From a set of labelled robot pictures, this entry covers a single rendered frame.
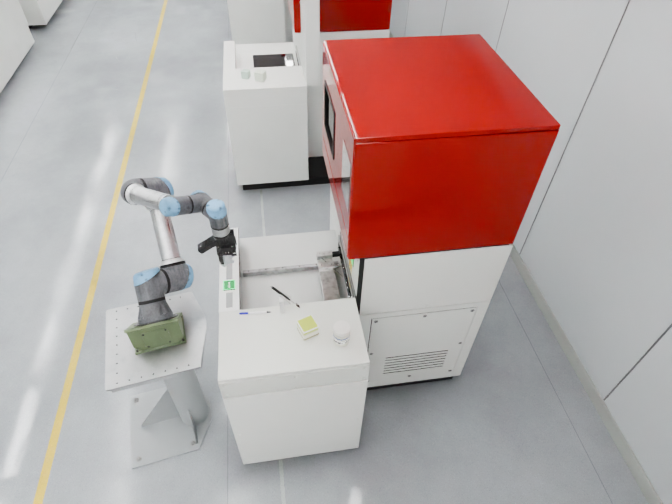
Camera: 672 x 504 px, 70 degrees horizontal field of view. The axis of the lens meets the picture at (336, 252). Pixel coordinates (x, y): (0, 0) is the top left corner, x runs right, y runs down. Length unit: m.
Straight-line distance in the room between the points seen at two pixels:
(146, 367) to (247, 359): 0.49
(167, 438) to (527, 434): 2.06
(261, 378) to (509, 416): 1.68
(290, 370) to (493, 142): 1.17
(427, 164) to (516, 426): 1.87
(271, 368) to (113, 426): 1.40
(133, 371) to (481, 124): 1.75
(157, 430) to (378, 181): 1.99
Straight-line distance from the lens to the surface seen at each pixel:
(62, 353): 3.60
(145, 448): 3.06
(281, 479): 2.86
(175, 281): 2.30
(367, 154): 1.69
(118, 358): 2.39
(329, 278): 2.41
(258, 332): 2.13
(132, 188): 2.24
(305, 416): 2.38
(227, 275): 2.37
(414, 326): 2.53
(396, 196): 1.84
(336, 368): 2.04
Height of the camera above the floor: 2.70
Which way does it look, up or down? 46 degrees down
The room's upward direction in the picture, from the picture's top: 2 degrees clockwise
